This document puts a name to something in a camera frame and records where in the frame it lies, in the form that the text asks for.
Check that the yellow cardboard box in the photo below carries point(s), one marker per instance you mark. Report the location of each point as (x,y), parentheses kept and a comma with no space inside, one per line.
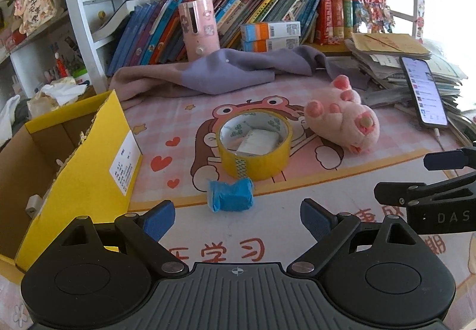
(82,159)

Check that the pink plush pig toy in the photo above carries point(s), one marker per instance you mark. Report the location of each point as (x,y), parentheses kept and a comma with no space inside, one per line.
(337,114)

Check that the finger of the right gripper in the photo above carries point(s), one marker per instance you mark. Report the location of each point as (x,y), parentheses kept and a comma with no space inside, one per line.
(452,159)
(401,194)

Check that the white charger plug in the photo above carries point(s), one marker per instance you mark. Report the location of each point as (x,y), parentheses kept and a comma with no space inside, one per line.
(34,206)

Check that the orange blue box lower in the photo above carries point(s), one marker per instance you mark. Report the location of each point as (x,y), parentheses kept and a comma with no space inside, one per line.
(266,45)

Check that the yellow tape roll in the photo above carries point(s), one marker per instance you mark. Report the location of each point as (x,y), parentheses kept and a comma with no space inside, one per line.
(254,144)

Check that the black smartphone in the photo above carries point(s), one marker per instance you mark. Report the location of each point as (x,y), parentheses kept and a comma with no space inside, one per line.
(424,92)

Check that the crumpled white paper bag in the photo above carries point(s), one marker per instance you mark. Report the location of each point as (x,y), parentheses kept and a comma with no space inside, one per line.
(54,96)

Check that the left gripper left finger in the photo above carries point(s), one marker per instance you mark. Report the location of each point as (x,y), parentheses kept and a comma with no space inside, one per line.
(142,234)

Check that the pink cylinder device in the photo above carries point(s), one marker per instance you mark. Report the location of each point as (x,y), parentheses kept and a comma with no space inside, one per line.
(199,28)

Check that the orange blue box upper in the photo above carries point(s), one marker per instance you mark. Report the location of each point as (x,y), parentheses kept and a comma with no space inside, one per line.
(251,32)

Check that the brown paper envelope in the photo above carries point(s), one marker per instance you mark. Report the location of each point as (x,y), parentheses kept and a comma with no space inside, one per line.
(390,44)

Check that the purple cloth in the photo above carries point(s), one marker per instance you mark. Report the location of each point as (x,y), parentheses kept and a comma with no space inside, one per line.
(223,71)

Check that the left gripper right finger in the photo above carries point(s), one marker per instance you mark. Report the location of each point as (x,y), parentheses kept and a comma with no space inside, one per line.
(330,231)

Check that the blue roll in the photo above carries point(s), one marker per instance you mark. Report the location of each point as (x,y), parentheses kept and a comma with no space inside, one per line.
(230,197)

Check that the pink cartoon desk mat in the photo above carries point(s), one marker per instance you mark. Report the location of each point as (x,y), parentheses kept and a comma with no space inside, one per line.
(176,137)

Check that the orange blue box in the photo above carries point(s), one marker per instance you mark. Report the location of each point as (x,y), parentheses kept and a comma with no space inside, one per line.
(251,32)
(266,45)

